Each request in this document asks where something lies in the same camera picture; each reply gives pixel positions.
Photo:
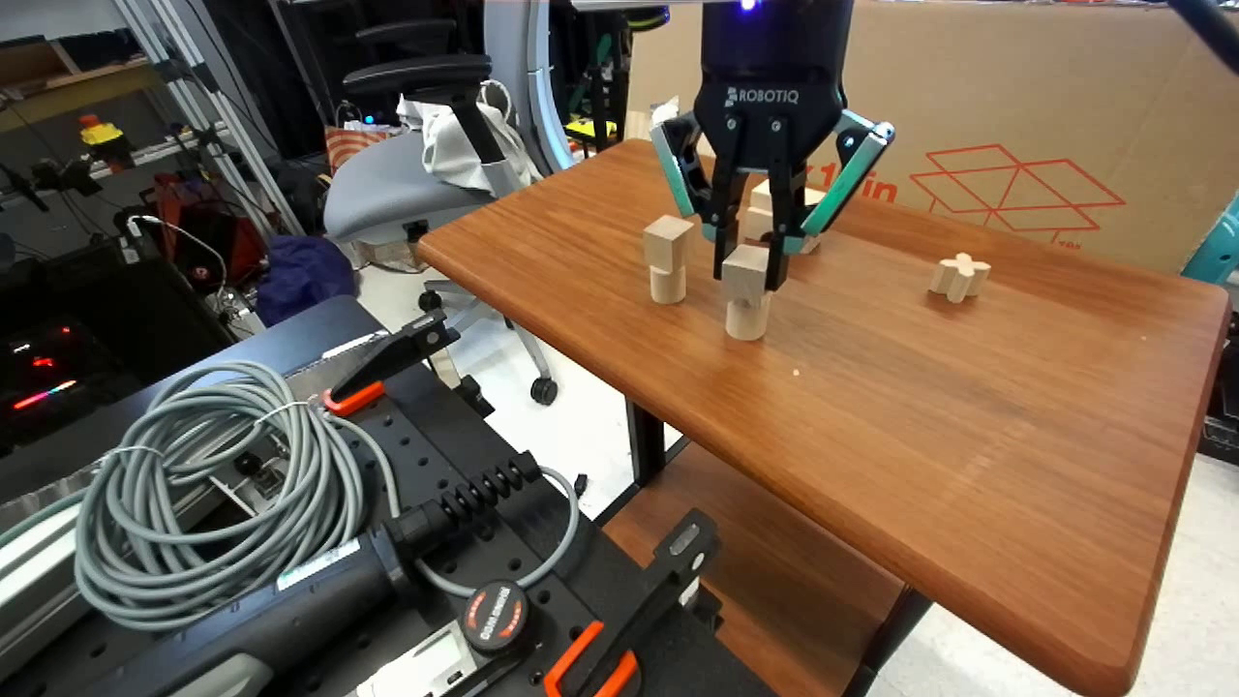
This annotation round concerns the silver crumpled sheet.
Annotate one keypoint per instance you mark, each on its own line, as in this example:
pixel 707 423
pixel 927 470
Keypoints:
pixel 451 141

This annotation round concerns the wooden cross-shaped block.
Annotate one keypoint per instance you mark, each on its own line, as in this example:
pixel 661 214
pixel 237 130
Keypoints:
pixel 957 278

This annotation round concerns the purple bag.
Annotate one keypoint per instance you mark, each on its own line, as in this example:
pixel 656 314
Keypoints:
pixel 303 278

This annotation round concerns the wooden cylinder block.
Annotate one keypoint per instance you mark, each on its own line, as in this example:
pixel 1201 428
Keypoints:
pixel 668 285
pixel 745 319

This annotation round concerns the aluminium extrusion frame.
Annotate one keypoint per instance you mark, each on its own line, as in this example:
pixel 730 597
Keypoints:
pixel 234 118

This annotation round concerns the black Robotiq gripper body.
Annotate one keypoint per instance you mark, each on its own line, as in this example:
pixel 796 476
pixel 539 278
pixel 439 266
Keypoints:
pixel 776 79

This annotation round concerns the wooden lower table shelf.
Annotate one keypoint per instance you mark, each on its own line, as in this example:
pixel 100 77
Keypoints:
pixel 761 557

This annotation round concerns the small wooden cube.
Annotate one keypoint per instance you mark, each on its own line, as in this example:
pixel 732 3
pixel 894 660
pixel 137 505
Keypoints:
pixel 745 274

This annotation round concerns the large cardboard box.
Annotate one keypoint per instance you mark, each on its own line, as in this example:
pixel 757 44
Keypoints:
pixel 1031 91

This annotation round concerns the large wooden cube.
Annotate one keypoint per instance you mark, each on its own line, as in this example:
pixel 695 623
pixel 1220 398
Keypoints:
pixel 668 237

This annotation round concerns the black table leg frame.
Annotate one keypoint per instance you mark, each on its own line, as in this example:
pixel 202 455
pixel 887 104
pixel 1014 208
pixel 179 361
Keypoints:
pixel 646 448

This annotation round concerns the black control box red lights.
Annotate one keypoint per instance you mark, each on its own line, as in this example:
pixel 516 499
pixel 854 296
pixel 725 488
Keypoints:
pixel 54 374

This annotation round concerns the white curved tube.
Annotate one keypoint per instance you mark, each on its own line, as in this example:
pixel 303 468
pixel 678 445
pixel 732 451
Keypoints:
pixel 543 91

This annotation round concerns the grey office chair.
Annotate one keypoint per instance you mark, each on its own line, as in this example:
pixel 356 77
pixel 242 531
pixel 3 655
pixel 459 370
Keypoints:
pixel 389 194

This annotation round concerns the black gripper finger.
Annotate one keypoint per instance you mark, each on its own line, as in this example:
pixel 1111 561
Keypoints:
pixel 678 177
pixel 845 177

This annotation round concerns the red yellow emergency stop button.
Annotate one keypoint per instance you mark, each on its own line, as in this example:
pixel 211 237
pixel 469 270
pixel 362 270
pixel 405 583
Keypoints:
pixel 101 135

